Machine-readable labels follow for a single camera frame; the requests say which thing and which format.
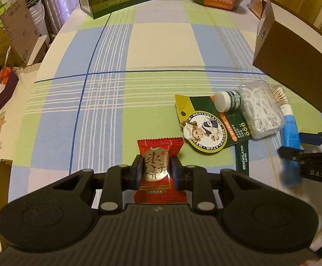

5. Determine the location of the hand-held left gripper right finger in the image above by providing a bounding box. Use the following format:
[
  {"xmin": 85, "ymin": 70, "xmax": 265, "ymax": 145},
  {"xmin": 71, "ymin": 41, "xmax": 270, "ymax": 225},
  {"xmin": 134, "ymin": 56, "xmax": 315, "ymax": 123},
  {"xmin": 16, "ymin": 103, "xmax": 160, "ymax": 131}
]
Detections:
[{"xmin": 170, "ymin": 155, "xmax": 264, "ymax": 215}]

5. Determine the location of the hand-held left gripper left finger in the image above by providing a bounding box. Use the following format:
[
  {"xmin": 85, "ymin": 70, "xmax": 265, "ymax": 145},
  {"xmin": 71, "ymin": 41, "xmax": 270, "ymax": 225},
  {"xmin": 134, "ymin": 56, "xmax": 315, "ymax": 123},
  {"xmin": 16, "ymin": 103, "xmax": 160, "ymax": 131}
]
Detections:
[{"xmin": 50, "ymin": 154, "xmax": 144, "ymax": 215}]

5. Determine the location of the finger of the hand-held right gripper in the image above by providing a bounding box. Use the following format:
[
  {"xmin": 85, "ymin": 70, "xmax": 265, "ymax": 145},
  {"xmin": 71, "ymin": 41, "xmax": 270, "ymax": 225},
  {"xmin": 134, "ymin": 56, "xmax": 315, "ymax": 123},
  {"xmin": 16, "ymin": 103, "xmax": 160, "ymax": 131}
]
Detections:
[
  {"xmin": 278, "ymin": 145, "xmax": 322, "ymax": 163},
  {"xmin": 298, "ymin": 129, "xmax": 322, "ymax": 147}
]

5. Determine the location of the red candy packet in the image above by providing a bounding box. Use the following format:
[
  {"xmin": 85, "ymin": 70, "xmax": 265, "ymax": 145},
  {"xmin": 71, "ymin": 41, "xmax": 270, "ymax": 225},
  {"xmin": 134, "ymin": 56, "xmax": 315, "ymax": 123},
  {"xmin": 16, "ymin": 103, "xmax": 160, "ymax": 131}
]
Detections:
[{"xmin": 133, "ymin": 138, "xmax": 188, "ymax": 205}]

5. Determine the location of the blue white tube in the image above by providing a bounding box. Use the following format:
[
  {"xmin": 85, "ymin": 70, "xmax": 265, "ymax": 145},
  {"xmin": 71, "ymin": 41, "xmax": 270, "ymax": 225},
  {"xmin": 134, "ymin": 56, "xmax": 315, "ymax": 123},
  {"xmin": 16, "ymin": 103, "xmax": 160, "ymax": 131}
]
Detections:
[{"xmin": 277, "ymin": 104, "xmax": 303, "ymax": 186}]

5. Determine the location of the bag of cotton swabs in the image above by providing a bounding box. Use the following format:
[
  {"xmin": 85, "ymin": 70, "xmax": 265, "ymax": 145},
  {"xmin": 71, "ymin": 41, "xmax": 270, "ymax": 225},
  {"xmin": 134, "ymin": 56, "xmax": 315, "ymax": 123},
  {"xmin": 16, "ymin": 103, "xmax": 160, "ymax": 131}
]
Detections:
[{"xmin": 269, "ymin": 85, "xmax": 286, "ymax": 104}]

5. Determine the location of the green lip salve blister pack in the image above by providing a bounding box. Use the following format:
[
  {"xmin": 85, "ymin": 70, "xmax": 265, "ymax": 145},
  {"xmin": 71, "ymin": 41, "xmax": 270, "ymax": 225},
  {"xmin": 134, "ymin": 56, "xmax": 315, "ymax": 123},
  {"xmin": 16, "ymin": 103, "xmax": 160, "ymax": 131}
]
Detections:
[{"xmin": 174, "ymin": 90, "xmax": 254, "ymax": 177}]

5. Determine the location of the brown cardboard box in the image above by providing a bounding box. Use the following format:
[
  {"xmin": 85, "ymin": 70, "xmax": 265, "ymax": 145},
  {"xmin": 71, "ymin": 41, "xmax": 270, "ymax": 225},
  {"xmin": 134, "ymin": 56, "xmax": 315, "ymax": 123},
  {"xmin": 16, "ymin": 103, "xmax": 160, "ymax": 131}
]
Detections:
[{"xmin": 253, "ymin": 0, "xmax": 322, "ymax": 120}]

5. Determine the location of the desktop with checked tablecloth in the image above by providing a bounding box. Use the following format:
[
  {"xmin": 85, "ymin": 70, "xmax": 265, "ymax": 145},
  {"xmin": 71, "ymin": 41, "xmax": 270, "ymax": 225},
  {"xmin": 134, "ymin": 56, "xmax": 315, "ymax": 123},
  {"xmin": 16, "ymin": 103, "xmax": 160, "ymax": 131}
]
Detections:
[{"xmin": 7, "ymin": 0, "xmax": 322, "ymax": 209}]

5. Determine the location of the clear floss picks box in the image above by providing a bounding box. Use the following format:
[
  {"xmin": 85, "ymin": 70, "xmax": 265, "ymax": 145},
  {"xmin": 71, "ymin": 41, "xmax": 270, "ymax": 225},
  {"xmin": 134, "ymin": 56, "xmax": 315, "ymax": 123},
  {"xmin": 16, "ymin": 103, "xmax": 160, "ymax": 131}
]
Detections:
[{"xmin": 239, "ymin": 80, "xmax": 286, "ymax": 141}]

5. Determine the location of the cream cartoon print cloth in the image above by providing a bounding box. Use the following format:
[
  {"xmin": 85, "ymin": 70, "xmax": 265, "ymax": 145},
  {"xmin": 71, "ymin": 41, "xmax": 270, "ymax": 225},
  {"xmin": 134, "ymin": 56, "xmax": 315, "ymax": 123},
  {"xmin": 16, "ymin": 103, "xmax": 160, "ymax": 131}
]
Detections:
[{"xmin": 0, "ymin": 61, "xmax": 51, "ymax": 189}]

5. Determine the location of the small brown cardboard carton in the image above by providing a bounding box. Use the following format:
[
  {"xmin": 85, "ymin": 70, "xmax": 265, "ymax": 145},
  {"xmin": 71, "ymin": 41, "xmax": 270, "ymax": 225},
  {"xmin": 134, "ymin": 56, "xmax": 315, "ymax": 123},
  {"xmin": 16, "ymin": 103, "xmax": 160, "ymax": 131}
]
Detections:
[{"xmin": 0, "ymin": 159, "xmax": 14, "ymax": 200}]

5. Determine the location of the dark red box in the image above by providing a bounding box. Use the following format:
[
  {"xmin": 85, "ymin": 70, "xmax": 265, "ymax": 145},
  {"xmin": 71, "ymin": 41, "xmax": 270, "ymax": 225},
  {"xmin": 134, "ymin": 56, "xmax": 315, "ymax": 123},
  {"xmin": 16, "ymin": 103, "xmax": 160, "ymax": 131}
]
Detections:
[{"xmin": 0, "ymin": 70, "xmax": 20, "ymax": 116}]

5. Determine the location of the white plank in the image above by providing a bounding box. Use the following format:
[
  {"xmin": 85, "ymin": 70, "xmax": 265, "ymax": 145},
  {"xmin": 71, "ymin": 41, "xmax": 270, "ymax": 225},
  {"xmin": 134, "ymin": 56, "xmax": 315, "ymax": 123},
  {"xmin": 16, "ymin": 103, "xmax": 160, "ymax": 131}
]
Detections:
[{"xmin": 29, "ymin": 35, "xmax": 49, "ymax": 64}]

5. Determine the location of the small orange toy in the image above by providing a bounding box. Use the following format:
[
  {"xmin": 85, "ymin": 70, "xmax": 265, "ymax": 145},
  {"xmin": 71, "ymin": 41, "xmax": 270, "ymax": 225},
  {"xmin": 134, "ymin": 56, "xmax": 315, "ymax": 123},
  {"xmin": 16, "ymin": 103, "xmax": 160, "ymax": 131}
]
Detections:
[{"xmin": 0, "ymin": 66, "xmax": 12, "ymax": 84}]

